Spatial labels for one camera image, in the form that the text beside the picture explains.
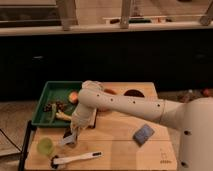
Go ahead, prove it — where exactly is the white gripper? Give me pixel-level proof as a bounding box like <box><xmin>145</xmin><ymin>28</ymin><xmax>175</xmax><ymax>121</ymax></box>
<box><xmin>70</xmin><ymin>103</ymin><xmax>97</xmax><ymax>135</ymax></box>

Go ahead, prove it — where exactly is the grey blue towel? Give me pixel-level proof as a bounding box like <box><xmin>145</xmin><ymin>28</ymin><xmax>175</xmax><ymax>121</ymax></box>
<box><xmin>59</xmin><ymin>134</ymin><xmax>76</xmax><ymax>146</ymax></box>

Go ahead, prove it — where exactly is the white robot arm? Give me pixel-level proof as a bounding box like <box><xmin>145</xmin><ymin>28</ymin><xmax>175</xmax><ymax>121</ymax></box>
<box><xmin>71</xmin><ymin>81</ymin><xmax>213</xmax><ymax>171</ymax></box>

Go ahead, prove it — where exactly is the dark metal cup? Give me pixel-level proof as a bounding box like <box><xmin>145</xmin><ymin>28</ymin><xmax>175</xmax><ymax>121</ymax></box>
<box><xmin>63</xmin><ymin>130</ymin><xmax>77</xmax><ymax>142</ymax></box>

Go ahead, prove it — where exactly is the green plastic cup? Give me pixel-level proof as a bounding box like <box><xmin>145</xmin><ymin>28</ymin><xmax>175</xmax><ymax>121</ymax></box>
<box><xmin>37</xmin><ymin>138</ymin><xmax>53</xmax><ymax>155</ymax></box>

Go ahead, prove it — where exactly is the yellow banana toy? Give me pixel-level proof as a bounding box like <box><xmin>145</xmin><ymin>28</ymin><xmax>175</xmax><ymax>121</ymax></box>
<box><xmin>56</xmin><ymin>113</ymin><xmax>71</xmax><ymax>121</ymax></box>

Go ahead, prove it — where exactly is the orange peach toy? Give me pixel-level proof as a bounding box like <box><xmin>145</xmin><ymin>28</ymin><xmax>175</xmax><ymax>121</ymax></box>
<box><xmin>68</xmin><ymin>91</ymin><xmax>78</xmax><ymax>104</ymax></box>

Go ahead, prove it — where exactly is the dark grapes toy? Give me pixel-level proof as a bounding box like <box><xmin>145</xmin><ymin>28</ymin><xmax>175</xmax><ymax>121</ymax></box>
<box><xmin>43</xmin><ymin>101</ymin><xmax>66</xmax><ymax>112</ymax></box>

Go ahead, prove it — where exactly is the green vegetable toy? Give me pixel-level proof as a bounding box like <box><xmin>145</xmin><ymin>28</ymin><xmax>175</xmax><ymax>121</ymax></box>
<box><xmin>50</xmin><ymin>103</ymin><xmax>57</xmax><ymax>123</ymax></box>

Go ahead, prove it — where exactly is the green plastic tray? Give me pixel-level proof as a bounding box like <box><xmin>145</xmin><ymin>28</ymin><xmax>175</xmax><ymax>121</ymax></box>
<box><xmin>32</xmin><ymin>81</ymin><xmax>82</xmax><ymax>128</ymax></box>

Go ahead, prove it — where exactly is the orange plastic bowl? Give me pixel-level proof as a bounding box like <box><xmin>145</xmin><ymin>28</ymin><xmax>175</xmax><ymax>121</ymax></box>
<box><xmin>104</xmin><ymin>88</ymin><xmax>117</xmax><ymax>95</ymax></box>

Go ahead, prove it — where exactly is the blue sponge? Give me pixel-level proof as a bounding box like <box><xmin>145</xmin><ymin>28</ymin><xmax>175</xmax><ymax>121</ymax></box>
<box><xmin>133</xmin><ymin>124</ymin><xmax>155</xmax><ymax>146</ymax></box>

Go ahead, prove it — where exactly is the white handled brush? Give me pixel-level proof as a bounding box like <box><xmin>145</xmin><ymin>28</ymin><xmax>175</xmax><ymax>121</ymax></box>
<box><xmin>51</xmin><ymin>151</ymin><xmax>102</xmax><ymax>165</ymax></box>

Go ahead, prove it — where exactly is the black table leg frame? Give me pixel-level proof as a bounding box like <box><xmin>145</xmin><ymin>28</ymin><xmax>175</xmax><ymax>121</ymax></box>
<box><xmin>18</xmin><ymin>120</ymin><xmax>36</xmax><ymax>171</ymax></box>

